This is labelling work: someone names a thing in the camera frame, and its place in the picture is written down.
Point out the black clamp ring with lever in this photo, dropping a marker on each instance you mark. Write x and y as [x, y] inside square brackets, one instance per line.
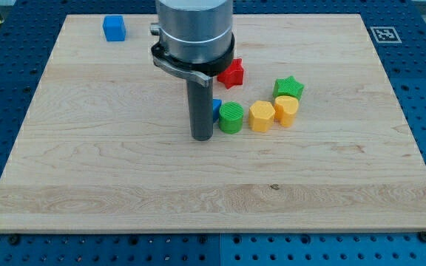
[198, 73]

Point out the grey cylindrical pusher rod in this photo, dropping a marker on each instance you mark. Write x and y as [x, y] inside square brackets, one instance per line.
[200, 110]

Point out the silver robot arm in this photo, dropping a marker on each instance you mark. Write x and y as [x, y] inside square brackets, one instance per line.
[196, 43]

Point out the yellow hexagon block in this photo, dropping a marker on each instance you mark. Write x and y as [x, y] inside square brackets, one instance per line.
[261, 116]

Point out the small blue block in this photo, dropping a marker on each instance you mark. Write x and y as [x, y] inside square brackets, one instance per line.
[217, 103]

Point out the red star block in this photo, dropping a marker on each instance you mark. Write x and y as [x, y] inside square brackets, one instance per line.
[233, 75]

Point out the green cylinder block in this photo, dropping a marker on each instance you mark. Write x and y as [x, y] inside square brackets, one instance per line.
[231, 117]

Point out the yellow heart block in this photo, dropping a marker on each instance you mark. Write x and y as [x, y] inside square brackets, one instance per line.
[286, 108]

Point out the green star block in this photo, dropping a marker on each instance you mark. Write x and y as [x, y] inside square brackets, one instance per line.
[288, 87]

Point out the blue cube block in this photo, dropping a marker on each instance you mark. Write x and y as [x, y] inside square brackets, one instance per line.
[114, 28]

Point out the wooden board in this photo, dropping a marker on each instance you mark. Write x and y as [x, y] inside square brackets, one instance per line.
[106, 147]

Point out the white fiducial marker tag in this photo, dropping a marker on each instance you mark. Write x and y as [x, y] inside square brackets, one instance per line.
[385, 35]

